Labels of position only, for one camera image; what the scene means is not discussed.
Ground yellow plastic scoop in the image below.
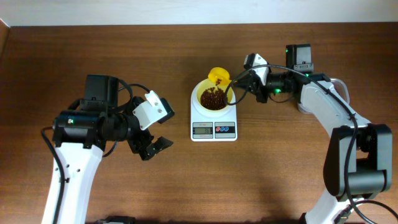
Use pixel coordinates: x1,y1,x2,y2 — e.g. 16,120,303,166
208,67,232,86

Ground yellow plastic bowl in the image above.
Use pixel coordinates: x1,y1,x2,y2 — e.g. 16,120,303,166
194,79,233,111

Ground white digital kitchen scale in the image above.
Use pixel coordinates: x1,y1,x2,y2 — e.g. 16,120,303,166
190,79,238,142

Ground red beans in bowl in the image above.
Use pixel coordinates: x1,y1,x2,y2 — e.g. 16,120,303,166
200,87,226,110

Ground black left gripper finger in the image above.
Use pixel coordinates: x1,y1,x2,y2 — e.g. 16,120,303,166
141,137,174,161
158,98,175,124

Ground clear plastic container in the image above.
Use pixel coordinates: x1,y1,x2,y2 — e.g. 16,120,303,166
297,78,350,114

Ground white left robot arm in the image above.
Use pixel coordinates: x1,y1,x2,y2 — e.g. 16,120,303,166
41,75,175,223

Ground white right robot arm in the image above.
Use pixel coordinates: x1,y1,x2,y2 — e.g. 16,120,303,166
228,44,397,224

